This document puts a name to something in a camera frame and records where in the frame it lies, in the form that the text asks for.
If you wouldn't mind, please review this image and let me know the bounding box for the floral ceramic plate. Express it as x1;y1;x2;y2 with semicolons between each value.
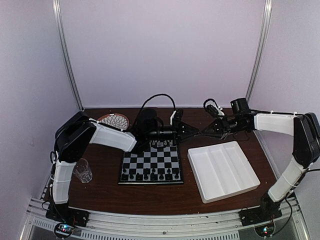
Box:
98;113;130;130

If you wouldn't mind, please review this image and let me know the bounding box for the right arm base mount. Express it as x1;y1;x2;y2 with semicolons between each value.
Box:
238;207;282;239

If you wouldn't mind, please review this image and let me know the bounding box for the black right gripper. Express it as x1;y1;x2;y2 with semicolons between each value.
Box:
201;115;246;140

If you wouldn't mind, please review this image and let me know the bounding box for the black white chessboard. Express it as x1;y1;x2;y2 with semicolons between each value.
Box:
118;140;184;185

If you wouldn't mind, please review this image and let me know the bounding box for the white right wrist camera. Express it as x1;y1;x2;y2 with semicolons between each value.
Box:
203;98;225;118

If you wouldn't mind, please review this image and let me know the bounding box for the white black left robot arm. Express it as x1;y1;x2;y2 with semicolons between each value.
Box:
51;108;200;222

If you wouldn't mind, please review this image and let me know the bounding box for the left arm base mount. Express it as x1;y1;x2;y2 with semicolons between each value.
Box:
45;208;90;239

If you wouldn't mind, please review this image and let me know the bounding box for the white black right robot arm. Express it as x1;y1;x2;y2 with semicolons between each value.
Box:
201;98;320;221

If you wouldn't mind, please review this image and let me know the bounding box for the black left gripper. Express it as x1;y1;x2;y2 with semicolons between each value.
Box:
146;118;199;146

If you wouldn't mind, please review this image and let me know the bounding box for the right aluminium frame post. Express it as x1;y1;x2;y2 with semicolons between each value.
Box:
245;0;273;102

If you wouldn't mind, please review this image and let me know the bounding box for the white plastic tray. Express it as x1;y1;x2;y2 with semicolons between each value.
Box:
187;141;261;204

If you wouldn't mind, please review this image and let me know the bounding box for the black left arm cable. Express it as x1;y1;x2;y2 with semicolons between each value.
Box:
132;93;176;128

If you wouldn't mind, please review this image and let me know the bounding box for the aluminium frame post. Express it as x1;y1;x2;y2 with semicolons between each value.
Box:
52;0;84;111
245;0;273;102

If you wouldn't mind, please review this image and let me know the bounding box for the front aluminium rail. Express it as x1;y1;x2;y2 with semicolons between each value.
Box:
17;201;311;240

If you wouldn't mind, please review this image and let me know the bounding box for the clear drinking glass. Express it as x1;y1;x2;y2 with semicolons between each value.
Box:
72;158;93;184

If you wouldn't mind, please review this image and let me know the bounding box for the left aluminium frame post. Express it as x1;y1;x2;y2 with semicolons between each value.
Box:
52;0;84;111

